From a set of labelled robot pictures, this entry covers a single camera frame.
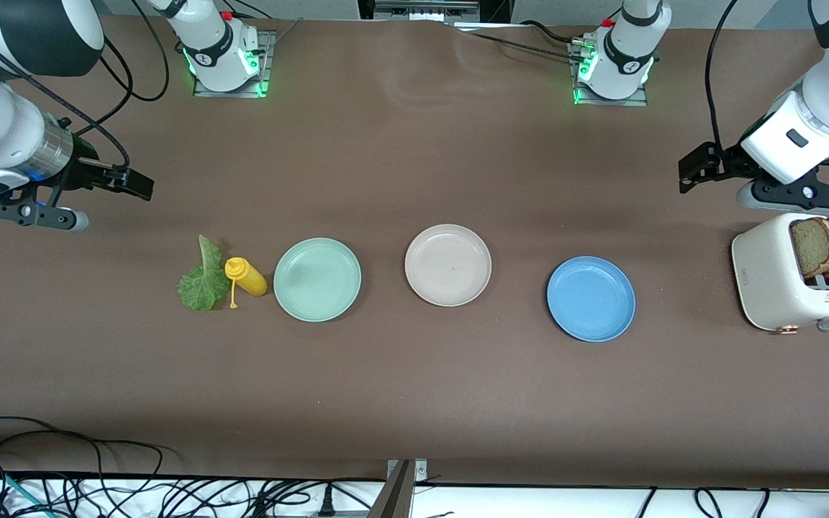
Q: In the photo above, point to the small metal corner bracket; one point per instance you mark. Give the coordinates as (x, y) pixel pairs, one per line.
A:
(422, 471)

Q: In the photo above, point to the green lettuce leaf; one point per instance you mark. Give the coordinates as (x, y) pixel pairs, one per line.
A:
(202, 288)

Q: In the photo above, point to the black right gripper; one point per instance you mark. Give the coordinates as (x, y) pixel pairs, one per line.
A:
(84, 167)

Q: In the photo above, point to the grey metal post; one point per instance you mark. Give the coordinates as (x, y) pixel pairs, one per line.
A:
(396, 496)

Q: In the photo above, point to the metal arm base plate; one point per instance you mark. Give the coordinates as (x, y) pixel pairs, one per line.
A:
(267, 65)
(637, 99)

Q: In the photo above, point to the cream white toaster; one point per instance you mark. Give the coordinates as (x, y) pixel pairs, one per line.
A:
(767, 280)

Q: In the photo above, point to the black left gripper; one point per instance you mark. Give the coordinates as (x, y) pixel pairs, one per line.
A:
(730, 161)

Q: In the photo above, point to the brown bread slice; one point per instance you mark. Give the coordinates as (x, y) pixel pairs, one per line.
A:
(810, 248)

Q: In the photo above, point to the beige plate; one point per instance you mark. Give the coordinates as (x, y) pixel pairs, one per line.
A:
(447, 265)

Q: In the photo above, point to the blue plate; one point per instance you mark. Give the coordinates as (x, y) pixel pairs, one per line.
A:
(591, 298)

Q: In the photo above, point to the yellow mustard squeeze bottle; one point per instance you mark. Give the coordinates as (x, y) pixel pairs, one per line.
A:
(250, 280)

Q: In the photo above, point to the pale green plate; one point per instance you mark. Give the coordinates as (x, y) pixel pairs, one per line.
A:
(317, 280)

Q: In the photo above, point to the black power plug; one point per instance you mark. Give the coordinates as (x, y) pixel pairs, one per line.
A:
(326, 503)

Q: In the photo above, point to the black equipment frame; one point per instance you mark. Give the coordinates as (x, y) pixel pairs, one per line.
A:
(429, 8)

